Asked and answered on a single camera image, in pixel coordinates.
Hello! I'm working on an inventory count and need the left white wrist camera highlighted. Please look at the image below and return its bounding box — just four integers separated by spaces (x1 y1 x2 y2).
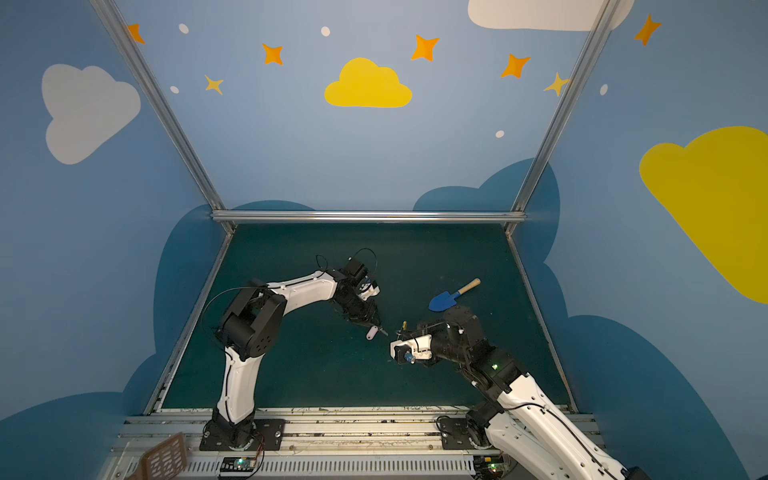
353 276 380 302

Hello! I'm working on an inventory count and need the aluminium mounting rail bed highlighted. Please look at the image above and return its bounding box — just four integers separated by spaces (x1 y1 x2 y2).
98 406 606 479

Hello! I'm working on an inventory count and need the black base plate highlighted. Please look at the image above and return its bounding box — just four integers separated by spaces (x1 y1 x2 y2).
199 419 286 452
435 415 493 450

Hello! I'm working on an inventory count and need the left aluminium frame post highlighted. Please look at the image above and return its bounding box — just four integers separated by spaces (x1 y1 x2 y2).
90 0 225 213

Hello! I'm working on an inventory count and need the green circuit board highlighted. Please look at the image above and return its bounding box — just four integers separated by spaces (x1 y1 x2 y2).
472 455 512 480
218 457 259 478

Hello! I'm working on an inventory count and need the right floor aluminium rail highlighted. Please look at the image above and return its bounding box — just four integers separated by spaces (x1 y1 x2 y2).
505 228 580 413

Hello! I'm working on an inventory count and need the silver key with white tag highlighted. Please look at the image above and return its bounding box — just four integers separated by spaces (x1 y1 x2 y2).
365 325 388 341

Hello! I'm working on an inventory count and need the back aluminium frame bar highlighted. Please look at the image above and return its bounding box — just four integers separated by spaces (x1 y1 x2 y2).
211 210 526 224

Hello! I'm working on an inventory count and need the left green circuit board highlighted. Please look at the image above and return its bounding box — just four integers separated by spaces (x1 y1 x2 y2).
218 457 259 478

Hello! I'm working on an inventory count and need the blue trowel with wooden handle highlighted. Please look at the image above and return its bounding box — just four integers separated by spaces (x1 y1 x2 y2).
428 278 481 312

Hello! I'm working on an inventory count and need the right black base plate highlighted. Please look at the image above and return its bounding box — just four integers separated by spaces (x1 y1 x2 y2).
435 415 493 450

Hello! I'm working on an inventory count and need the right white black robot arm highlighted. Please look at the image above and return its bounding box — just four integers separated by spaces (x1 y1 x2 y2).
389 306 649 479

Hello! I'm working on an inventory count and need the left floor aluminium rail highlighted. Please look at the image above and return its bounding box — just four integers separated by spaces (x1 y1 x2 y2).
142 233 234 416

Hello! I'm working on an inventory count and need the right aluminium frame post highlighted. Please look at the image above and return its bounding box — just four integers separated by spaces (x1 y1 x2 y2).
504 0 621 240

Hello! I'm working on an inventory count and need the aluminium frame post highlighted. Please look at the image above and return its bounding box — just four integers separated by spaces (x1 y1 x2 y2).
504 0 621 240
90 0 225 213

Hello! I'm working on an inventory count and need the floor aluminium rail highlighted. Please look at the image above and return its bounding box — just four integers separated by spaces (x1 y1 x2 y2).
142 233 234 416
505 228 580 413

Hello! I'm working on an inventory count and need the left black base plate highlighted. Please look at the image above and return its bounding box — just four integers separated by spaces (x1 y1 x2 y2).
199 419 286 452

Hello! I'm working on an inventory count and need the right green circuit board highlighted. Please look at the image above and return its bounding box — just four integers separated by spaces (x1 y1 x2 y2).
472 455 512 480

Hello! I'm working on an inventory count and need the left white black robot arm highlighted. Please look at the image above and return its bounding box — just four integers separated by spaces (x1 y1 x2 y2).
199 256 384 452

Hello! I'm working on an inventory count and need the white slotted cable duct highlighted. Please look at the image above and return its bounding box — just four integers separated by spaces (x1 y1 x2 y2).
174 454 474 479

